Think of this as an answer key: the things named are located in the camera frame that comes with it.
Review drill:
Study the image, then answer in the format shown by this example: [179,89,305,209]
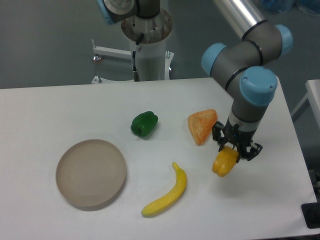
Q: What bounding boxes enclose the orange toy fruit wedge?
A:
[187,109,218,146]

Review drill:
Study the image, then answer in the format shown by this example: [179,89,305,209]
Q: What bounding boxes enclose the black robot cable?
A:
[131,33,145,82]

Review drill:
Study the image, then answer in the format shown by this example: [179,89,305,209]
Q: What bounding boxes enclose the green toy pepper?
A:
[130,111,159,138]

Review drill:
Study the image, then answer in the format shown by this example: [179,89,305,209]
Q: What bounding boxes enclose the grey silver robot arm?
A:
[97,0,293,161]

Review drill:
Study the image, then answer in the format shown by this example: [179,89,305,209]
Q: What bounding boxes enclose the yellow toy banana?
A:
[141,162,187,218]

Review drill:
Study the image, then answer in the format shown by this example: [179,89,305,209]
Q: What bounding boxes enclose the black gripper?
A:
[212,119,263,163]

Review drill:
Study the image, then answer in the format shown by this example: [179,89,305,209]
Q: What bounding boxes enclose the black device at edge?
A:
[301,202,320,229]

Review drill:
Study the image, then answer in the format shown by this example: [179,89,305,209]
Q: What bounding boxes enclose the beige round plate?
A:
[55,139,127,211]

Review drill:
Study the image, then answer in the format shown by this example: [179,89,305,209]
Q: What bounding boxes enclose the yellow toy pepper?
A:
[212,146,239,177]

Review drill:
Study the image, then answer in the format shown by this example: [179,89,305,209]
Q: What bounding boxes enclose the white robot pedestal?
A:
[91,8,174,82]

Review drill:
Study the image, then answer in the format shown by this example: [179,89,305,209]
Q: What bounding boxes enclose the white side table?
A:
[290,79,320,124]

